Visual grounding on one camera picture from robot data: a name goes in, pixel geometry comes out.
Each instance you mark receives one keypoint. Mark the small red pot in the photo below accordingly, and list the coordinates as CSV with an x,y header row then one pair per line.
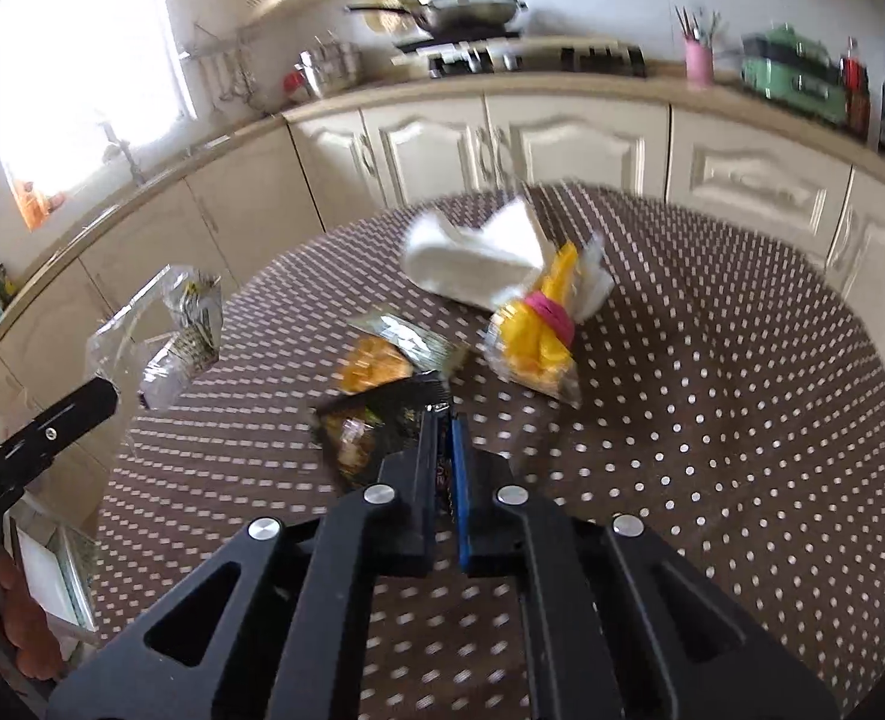
x,y
294,82

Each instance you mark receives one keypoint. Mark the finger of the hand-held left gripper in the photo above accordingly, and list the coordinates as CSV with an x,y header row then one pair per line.
x,y
60,427

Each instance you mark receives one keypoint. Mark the brown polka dot tablecloth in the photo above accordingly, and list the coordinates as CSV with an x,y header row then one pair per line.
x,y
712,427

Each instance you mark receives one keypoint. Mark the small gold foil wrapper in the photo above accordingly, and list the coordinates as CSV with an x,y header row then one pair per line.
x,y
412,334

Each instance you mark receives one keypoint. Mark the person's left hand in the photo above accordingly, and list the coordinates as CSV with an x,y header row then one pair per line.
x,y
22,630

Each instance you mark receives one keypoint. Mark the orange bottle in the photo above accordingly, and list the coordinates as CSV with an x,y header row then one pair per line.
x,y
33,202

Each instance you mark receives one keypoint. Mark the pink utensil holder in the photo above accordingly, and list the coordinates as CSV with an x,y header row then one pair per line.
x,y
698,64

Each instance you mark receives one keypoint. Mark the green electric cooker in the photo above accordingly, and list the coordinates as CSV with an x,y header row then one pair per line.
x,y
795,71

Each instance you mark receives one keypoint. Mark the steel faucet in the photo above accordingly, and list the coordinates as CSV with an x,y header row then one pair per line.
x,y
123,154

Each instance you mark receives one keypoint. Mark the clear bag of yellow snacks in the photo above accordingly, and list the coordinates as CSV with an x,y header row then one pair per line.
x,y
536,345

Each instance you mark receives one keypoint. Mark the kitchen window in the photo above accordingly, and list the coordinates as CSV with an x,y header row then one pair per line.
x,y
75,52

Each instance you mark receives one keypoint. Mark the clear bag with yellow print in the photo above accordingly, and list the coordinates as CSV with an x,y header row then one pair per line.
x,y
187,330

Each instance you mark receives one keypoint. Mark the dark can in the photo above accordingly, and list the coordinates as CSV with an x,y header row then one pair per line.
x,y
6,285

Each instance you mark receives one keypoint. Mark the steel wok with lid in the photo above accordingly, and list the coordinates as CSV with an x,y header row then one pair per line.
x,y
465,9

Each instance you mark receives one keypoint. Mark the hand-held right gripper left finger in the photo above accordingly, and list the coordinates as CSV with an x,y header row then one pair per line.
x,y
412,495

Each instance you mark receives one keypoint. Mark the white crumpled bag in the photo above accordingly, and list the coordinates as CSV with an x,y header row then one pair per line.
x,y
472,262

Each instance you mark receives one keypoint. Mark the white plastic container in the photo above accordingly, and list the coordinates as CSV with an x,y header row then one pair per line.
x,y
45,570

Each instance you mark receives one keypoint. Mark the black snack wrapper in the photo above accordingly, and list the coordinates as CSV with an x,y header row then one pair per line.
x,y
367,427

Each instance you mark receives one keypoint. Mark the black gas stove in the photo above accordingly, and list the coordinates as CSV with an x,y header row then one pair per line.
x,y
532,58

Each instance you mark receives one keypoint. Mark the cream lower cabinets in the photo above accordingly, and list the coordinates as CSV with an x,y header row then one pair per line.
x,y
562,142

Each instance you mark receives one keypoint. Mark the set of hanging utensils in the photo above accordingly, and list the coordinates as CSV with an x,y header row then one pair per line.
x,y
232,79

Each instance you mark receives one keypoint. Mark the wall utensil rack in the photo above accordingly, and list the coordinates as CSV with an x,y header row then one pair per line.
x,y
217,52

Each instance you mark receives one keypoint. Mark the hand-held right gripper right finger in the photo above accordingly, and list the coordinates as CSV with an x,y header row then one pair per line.
x,y
463,495

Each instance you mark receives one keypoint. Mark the steel steamer pot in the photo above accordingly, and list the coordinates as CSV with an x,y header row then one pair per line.
x,y
330,67

